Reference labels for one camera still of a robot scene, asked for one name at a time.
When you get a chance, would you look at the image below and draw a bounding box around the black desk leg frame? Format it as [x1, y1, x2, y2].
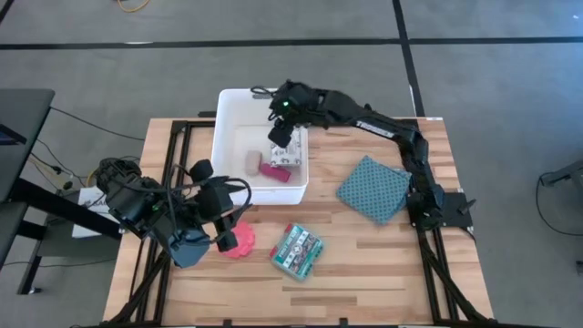
[0, 177, 122, 295]

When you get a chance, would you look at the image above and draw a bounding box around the teal dotted fabric pouch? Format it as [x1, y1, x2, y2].
[335, 154, 414, 226]

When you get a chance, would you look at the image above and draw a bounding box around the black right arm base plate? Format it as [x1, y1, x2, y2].
[407, 190, 475, 230]

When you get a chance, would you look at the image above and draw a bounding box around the white plastic bin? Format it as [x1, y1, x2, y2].
[210, 87, 310, 206]

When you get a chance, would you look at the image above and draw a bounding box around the teal first aid kit box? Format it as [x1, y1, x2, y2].
[268, 221, 325, 282]

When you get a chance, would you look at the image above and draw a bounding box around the long black floor cable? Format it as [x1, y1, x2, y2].
[48, 106, 146, 142]

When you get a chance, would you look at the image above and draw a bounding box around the yellow floor cable loop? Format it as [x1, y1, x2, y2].
[116, 0, 151, 14]

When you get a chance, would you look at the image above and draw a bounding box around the black aluminium table frame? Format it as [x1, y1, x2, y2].
[107, 117, 496, 328]

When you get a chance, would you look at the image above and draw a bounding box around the pink rectangular block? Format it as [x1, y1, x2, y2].
[258, 162, 292, 184]

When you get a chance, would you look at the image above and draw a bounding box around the grey stand leg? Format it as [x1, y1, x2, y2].
[539, 158, 583, 187]

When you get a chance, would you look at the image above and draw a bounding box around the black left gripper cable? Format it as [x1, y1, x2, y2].
[163, 163, 254, 241]

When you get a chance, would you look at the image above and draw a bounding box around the white printed packet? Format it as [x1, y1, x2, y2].
[269, 127, 304, 169]

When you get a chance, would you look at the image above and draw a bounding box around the curved black floor cable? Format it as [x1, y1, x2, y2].
[535, 171, 583, 238]

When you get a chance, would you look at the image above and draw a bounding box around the white printed paper sheet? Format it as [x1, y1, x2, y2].
[71, 183, 122, 239]

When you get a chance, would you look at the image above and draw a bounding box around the pink round pill organizer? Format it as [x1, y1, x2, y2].
[220, 220, 257, 260]

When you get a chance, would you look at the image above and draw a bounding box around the dark grey desk top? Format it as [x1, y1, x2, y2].
[0, 88, 56, 204]

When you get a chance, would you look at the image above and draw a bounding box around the cream bandage roll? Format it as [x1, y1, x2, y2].
[244, 149, 263, 178]

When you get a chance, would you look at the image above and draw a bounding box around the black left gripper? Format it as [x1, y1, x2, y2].
[189, 158, 254, 253]

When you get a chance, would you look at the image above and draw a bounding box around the black cable bundle with plugs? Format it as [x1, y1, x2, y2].
[27, 136, 92, 192]

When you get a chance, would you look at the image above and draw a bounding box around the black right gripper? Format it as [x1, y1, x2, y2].
[267, 79, 322, 149]

